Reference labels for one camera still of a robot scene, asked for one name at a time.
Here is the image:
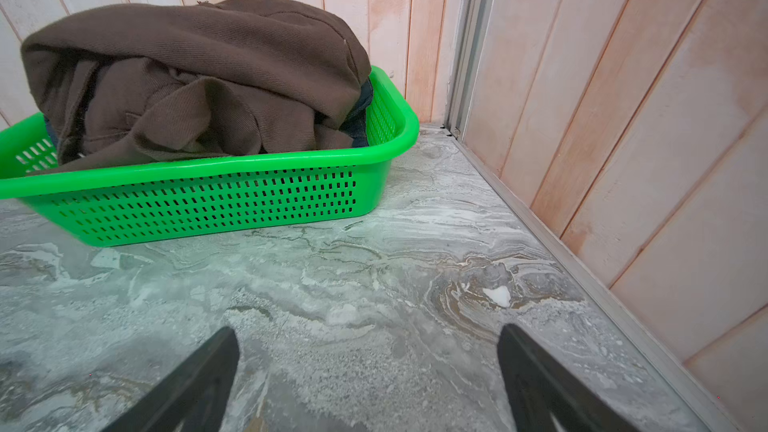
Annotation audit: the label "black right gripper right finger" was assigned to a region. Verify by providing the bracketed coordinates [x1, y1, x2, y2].
[497, 324, 637, 431]

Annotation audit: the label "green plastic basket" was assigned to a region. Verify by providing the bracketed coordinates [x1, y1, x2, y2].
[1, 68, 419, 247]

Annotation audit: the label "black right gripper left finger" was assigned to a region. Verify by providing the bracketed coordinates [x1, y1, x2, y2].
[105, 327, 240, 431]

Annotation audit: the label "brown trousers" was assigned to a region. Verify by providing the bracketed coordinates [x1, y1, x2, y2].
[20, 0, 372, 172]

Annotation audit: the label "navy blue trousers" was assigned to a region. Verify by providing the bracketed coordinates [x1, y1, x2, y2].
[339, 79, 374, 148]

